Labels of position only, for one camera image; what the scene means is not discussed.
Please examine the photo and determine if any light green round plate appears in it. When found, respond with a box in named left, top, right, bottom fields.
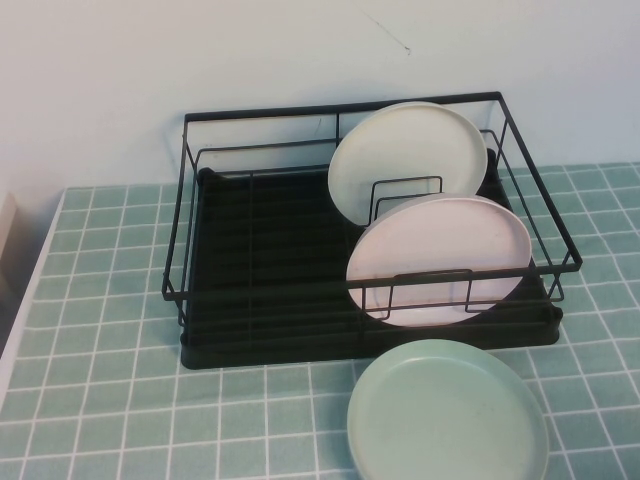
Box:
left=346, top=338, right=551, bottom=480

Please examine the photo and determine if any green tile-pattern tablecloth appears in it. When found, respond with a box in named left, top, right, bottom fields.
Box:
left=0, top=162, right=640, bottom=480

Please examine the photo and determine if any beige board beside table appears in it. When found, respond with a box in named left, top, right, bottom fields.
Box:
left=0, top=192, right=22, bottom=282

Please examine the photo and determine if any black wire dish rack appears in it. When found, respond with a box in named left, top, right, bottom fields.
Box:
left=162, top=90, right=585, bottom=327

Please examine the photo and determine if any black plastic drip tray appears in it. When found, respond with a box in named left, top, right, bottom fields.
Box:
left=178, top=147, right=566, bottom=372

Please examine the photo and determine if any pink round plate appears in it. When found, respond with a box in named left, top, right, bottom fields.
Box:
left=345, top=193, right=533, bottom=329

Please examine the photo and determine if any cream round plate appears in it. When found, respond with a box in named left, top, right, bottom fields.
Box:
left=326, top=101, right=489, bottom=228

